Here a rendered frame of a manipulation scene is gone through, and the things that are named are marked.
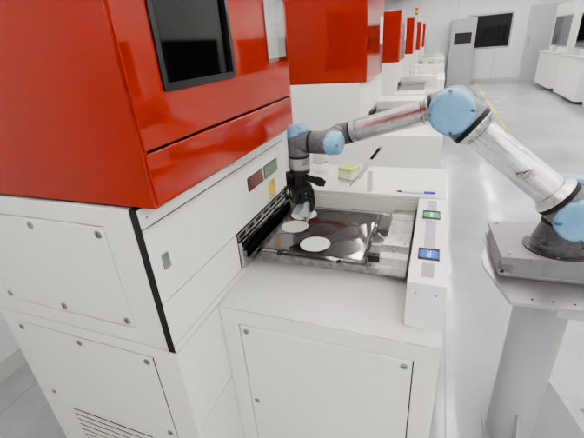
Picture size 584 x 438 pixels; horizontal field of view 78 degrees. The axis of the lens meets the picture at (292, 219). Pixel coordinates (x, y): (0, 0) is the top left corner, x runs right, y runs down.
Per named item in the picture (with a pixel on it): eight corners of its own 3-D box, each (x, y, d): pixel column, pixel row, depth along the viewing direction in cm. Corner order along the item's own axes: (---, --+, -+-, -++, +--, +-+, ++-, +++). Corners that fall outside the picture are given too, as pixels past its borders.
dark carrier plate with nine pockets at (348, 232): (260, 248, 124) (260, 246, 123) (295, 208, 152) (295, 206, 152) (361, 261, 112) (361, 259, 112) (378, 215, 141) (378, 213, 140)
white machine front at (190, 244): (169, 351, 93) (128, 209, 76) (284, 217, 162) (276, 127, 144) (178, 354, 92) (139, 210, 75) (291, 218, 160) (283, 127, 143)
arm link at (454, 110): (613, 204, 97) (454, 74, 102) (629, 227, 85) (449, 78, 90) (569, 232, 104) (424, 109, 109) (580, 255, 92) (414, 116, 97)
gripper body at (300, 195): (284, 201, 134) (282, 169, 129) (302, 195, 138) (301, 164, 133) (297, 207, 128) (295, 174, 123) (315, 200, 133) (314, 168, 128)
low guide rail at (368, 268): (262, 259, 131) (262, 252, 130) (264, 256, 133) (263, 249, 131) (408, 280, 114) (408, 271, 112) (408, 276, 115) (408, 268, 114)
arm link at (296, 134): (304, 127, 117) (281, 127, 121) (306, 161, 122) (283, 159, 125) (314, 122, 123) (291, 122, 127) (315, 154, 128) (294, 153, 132)
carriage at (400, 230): (378, 274, 112) (379, 266, 111) (392, 222, 143) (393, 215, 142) (405, 277, 110) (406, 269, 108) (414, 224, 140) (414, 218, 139)
